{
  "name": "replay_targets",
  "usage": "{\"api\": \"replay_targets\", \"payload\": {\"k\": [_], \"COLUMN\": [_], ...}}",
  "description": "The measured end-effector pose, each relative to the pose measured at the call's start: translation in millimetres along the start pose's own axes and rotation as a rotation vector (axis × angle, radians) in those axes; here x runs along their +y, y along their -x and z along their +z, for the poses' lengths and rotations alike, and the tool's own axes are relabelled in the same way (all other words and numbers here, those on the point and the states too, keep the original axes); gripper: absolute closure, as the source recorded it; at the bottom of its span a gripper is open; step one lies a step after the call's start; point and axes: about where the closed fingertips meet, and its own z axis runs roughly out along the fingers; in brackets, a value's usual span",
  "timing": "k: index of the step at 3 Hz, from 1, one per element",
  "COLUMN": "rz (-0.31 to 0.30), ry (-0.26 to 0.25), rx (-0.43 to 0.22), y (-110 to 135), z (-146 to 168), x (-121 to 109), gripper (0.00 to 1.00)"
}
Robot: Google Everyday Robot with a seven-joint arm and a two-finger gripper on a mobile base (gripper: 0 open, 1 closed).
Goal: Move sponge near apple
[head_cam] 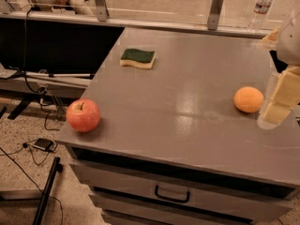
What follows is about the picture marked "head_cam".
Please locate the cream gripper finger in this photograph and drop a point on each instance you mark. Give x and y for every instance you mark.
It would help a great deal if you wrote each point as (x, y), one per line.
(287, 91)
(271, 115)

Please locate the green and yellow sponge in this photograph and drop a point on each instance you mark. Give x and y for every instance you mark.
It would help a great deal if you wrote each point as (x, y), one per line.
(137, 58)

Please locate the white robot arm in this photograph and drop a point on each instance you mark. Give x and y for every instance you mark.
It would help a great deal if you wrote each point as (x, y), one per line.
(286, 43)

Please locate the red apple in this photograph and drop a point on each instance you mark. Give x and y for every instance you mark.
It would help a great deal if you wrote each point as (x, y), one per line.
(83, 115)

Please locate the orange fruit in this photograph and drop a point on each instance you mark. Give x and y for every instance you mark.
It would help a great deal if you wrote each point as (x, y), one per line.
(248, 99)

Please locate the clear plastic water bottle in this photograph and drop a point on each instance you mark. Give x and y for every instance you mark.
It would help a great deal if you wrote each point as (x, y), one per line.
(260, 12)

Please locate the grey drawer cabinet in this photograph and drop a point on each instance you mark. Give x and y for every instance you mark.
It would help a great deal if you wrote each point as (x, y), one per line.
(175, 125)

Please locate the black metal stand leg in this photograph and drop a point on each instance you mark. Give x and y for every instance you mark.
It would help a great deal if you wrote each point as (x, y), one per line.
(45, 194)

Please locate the black power adapter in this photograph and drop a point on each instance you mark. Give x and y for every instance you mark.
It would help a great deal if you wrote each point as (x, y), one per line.
(43, 144)

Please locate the right metal window post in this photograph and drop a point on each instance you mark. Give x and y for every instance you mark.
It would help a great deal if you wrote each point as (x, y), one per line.
(214, 14)

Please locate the metal window post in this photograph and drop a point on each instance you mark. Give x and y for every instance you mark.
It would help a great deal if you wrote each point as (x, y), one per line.
(102, 12)
(214, 14)

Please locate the black drawer handle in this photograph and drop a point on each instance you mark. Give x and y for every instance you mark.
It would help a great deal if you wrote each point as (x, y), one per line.
(171, 195)

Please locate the left metal window post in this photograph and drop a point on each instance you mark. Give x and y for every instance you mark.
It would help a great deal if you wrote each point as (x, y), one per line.
(102, 12)

